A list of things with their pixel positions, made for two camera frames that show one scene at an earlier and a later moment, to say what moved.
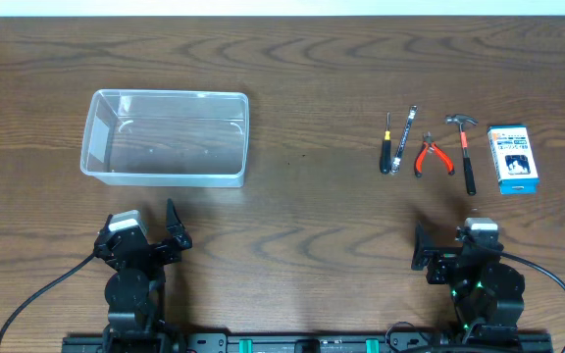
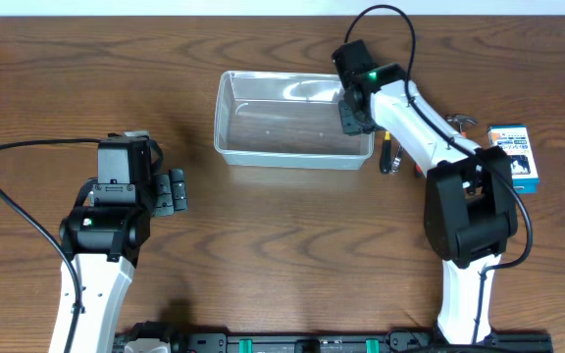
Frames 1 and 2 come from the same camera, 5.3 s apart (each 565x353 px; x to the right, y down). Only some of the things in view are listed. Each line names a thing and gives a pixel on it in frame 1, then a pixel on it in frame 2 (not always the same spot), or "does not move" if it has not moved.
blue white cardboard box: (513, 159) does not move
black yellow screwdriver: (386, 149) does not move
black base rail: (417, 342) does not move
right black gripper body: (444, 272) to (357, 122)
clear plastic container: (171, 138) to (284, 120)
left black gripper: (179, 238) to (164, 198)
